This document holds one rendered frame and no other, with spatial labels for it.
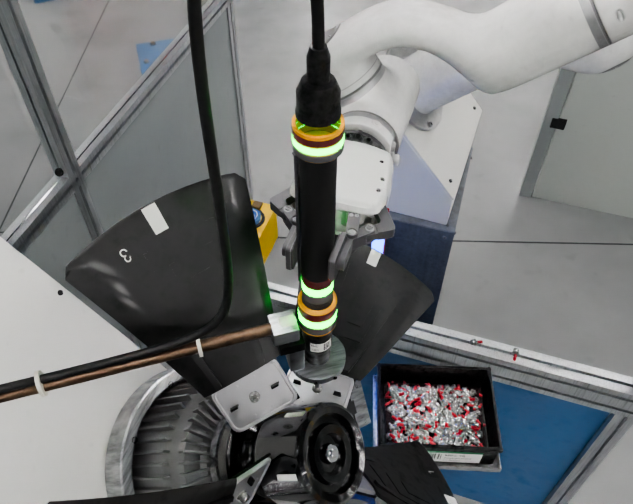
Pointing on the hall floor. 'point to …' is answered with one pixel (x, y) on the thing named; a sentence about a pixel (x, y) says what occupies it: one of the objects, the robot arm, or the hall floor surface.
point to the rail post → (590, 458)
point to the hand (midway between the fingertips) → (316, 251)
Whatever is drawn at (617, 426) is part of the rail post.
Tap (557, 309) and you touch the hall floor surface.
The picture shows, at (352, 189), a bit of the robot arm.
